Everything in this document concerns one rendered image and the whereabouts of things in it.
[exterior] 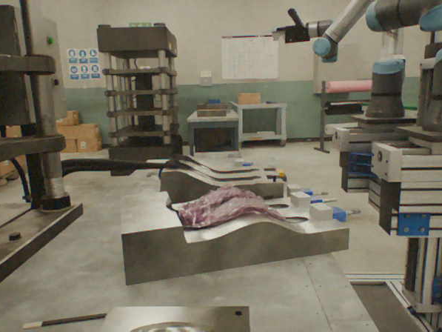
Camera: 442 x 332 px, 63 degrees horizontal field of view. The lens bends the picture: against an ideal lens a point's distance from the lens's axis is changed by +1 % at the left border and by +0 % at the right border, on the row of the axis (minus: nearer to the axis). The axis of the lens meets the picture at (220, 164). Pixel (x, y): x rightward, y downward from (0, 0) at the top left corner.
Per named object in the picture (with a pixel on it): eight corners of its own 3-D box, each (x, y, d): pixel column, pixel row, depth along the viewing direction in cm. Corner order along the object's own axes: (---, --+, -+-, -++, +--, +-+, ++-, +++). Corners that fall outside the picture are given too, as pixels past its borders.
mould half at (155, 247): (296, 213, 107) (297, 178, 105) (349, 249, 83) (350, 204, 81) (124, 236, 95) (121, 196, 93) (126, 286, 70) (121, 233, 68)
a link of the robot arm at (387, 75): (368, 93, 147) (370, 58, 144) (372, 92, 158) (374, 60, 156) (401, 92, 141) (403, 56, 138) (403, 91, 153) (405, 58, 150)
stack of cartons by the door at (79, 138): (103, 149, 764) (99, 110, 747) (98, 152, 732) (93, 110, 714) (63, 150, 764) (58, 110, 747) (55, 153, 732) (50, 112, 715)
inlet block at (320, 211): (353, 218, 95) (354, 198, 94) (366, 224, 90) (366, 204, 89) (309, 224, 91) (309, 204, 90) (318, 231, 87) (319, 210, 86)
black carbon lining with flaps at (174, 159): (258, 173, 129) (258, 147, 127) (262, 185, 113) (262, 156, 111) (163, 176, 130) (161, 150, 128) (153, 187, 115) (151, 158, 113)
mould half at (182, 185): (274, 187, 136) (274, 153, 133) (283, 210, 111) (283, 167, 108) (144, 190, 138) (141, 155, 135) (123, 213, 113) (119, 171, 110)
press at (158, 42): (184, 155, 664) (178, 38, 622) (175, 174, 513) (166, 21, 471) (134, 156, 664) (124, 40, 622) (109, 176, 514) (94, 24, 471)
